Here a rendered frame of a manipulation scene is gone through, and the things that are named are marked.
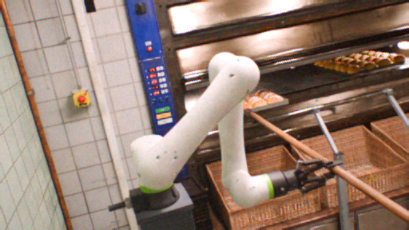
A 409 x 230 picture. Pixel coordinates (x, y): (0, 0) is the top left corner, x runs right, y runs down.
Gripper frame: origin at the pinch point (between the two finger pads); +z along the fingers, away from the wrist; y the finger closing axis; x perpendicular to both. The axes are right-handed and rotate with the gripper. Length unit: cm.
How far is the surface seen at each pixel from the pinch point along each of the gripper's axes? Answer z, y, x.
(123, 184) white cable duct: -81, 35, -121
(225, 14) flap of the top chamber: 3, -58, -120
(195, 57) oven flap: -20, -35, -122
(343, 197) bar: 37, 50, -59
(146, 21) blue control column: -46, -62, -119
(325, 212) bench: 30, 61, -68
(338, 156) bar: 36, 25, -59
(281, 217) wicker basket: 4, 59, -72
